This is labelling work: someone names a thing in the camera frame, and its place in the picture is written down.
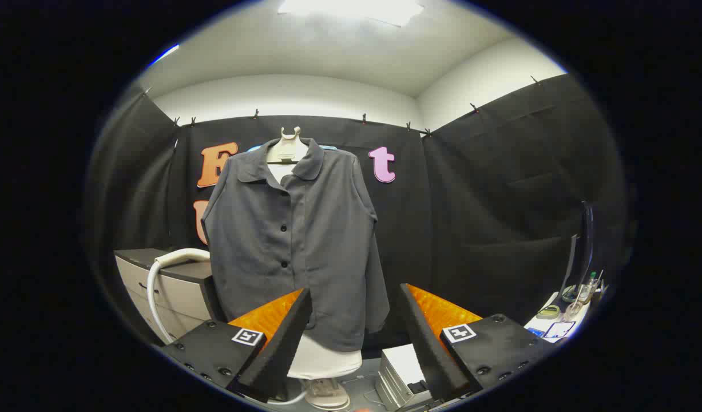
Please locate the row of black cloth clips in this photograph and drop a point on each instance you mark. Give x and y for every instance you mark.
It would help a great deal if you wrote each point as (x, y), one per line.
(256, 114)

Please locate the white ribbed box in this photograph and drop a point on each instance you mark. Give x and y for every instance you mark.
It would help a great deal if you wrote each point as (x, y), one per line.
(399, 366)

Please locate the clear bottle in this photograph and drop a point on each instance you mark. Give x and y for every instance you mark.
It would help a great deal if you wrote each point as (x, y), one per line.
(588, 286)

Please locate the round green container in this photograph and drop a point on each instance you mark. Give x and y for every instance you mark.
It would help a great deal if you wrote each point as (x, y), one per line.
(548, 312)

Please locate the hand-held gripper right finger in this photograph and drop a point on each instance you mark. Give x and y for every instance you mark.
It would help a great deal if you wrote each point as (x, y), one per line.
(431, 343)

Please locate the grey button-up shirt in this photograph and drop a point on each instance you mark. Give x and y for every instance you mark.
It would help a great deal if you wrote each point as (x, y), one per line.
(305, 257)

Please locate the white card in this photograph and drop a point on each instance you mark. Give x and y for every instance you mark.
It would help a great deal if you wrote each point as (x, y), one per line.
(559, 329)

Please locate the ceiling light panel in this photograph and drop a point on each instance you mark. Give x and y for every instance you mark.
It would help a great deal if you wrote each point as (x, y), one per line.
(350, 8)

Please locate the beige garment steamer base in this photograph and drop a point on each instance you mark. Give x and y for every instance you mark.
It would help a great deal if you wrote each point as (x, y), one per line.
(326, 393)

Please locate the black backdrop cloth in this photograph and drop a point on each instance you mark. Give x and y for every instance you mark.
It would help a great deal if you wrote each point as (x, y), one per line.
(488, 229)

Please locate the ceiling light strip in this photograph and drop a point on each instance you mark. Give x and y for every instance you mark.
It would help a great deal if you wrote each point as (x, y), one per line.
(165, 54)

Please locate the grey and white drawer cabinet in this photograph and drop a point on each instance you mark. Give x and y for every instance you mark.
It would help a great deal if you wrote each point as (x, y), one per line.
(179, 297)

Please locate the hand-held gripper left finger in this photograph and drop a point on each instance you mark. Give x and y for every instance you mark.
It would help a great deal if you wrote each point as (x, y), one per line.
(282, 343)

